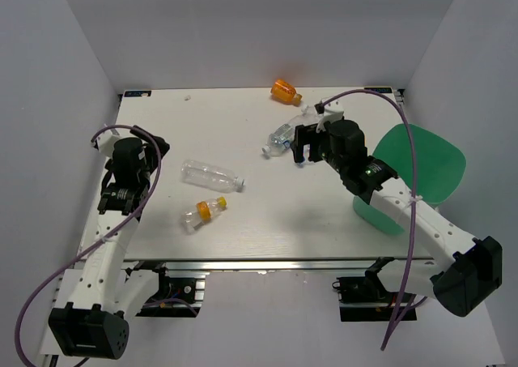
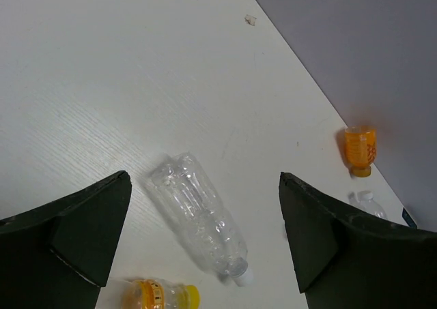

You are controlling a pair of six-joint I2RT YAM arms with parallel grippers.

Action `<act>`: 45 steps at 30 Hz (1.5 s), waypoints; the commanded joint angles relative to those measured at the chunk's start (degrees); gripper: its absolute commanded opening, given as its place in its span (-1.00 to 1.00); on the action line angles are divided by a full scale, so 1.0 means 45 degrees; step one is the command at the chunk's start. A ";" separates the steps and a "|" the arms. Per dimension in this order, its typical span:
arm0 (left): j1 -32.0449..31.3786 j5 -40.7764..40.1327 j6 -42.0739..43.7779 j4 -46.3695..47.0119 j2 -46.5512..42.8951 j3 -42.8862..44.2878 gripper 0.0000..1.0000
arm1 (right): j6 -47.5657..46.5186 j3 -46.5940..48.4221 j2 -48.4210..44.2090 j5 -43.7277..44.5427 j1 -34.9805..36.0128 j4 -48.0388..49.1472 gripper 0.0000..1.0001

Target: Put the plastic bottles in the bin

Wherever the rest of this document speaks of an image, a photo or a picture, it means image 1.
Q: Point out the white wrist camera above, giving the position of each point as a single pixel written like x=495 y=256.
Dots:
x=328 y=112
x=104 y=143

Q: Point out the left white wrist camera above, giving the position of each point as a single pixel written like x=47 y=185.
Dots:
x=104 y=143

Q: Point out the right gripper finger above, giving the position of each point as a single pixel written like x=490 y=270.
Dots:
x=303 y=136
x=315 y=140

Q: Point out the green plastic bin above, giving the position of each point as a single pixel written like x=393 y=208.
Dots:
x=441 y=167

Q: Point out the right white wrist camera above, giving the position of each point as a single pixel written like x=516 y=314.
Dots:
x=328 y=112

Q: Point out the aluminium table frame rail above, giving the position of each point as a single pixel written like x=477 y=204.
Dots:
x=254 y=265

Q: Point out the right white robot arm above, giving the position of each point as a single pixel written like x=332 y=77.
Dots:
x=464 y=270

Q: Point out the clear bottle green blue label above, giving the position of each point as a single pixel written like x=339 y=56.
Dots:
x=280 y=140

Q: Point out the right blue table sticker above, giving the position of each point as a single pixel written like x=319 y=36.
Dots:
x=381 y=90

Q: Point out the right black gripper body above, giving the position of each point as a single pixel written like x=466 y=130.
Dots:
x=333 y=160

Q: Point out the small bottle yellow cap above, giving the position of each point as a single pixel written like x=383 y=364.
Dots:
x=203 y=213

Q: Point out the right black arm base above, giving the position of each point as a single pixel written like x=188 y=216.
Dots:
x=362 y=296

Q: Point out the orange plastic bottle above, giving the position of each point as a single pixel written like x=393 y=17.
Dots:
x=285 y=93

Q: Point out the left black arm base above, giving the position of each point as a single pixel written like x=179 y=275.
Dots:
x=188 y=286

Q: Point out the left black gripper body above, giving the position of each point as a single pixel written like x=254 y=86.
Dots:
x=146 y=170

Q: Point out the large clear plastic bottle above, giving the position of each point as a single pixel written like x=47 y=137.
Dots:
x=210 y=177

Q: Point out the left blue table sticker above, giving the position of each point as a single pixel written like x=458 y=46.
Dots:
x=136 y=93

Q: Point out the blue table sticker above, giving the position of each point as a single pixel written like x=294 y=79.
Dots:
x=136 y=93
x=381 y=90

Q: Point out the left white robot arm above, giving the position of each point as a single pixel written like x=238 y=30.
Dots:
x=94 y=322

